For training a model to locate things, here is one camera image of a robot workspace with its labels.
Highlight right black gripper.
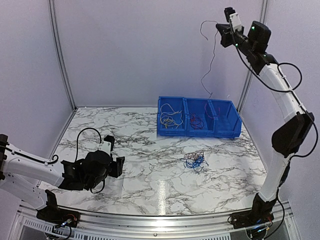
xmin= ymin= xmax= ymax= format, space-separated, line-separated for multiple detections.
xmin=216 ymin=24 xmax=256 ymax=55

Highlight dark brown wire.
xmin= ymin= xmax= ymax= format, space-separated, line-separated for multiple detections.
xmin=199 ymin=20 xmax=222 ymax=118

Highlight yellow wires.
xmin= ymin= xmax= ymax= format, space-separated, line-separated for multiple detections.
xmin=161 ymin=117 xmax=182 ymax=129

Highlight white wire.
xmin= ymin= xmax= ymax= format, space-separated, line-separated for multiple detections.
xmin=159 ymin=102 xmax=185 ymax=130

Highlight coloured wire bundle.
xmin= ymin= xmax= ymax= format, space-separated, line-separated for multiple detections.
xmin=181 ymin=150 xmax=210 ymax=173

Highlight red wires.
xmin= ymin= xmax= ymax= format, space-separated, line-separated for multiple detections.
xmin=189 ymin=112 xmax=208 ymax=131

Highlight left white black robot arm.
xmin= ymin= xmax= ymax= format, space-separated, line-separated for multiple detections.
xmin=0 ymin=134 xmax=125 ymax=223

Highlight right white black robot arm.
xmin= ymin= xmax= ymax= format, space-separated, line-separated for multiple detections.
xmin=215 ymin=21 xmax=315 ymax=224

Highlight left blue storage bin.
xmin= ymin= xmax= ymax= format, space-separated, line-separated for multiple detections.
xmin=157 ymin=96 xmax=187 ymax=137

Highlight blue storage bin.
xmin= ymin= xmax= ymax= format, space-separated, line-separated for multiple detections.
xmin=185 ymin=97 xmax=217 ymax=138
xmin=157 ymin=96 xmax=187 ymax=137
xmin=210 ymin=99 xmax=242 ymax=139

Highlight middle blue storage bin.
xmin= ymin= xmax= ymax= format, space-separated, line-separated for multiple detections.
xmin=185 ymin=97 xmax=217 ymax=138

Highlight right blue storage bin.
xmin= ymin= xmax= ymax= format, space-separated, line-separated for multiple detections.
xmin=210 ymin=99 xmax=242 ymax=139

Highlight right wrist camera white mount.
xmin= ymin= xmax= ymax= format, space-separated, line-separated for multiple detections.
xmin=224 ymin=7 xmax=243 ymax=32

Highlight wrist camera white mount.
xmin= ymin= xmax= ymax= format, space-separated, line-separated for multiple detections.
xmin=224 ymin=7 xmax=243 ymax=32
xmin=98 ymin=135 xmax=115 ymax=156

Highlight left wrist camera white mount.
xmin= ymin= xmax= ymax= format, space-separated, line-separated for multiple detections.
xmin=98 ymin=135 xmax=115 ymax=156

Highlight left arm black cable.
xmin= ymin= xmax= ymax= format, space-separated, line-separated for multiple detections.
xmin=76 ymin=127 xmax=106 ymax=195

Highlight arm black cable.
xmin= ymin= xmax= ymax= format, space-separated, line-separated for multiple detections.
xmin=231 ymin=29 xmax=320 ymax=158
xmin=76 ymin=127 xmax=106 ymax=195

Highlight right aluminium corner post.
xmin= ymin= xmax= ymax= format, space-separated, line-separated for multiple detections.
xmin=237 ymin=0 xmax=269 ymax=114

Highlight aluminium corner post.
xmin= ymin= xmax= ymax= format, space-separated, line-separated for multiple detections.
xmin=48 ymin=0 xmax=78 ymax=112
xmin=237 ymin=0 xmax=269 ymax=114

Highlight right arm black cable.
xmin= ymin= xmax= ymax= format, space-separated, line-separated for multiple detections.
xmin=231 ymin=29 xmax=320 ymax=158

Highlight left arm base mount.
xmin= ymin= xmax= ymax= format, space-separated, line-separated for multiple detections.
xmin=36 ymin=207 xmax=80 ymax=228

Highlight aluminium front rail frame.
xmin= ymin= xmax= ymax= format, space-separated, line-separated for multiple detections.
xmin=8 ymin=201 xmax=302 ymax=240

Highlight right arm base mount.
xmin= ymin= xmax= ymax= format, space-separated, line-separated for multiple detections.
xmin=227 ymin=209 xmax=274 ymax=229

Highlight left aluminium corner post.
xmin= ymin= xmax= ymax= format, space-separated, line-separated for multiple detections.
xmin=48 ymin=0 xmax=78 ymax=112

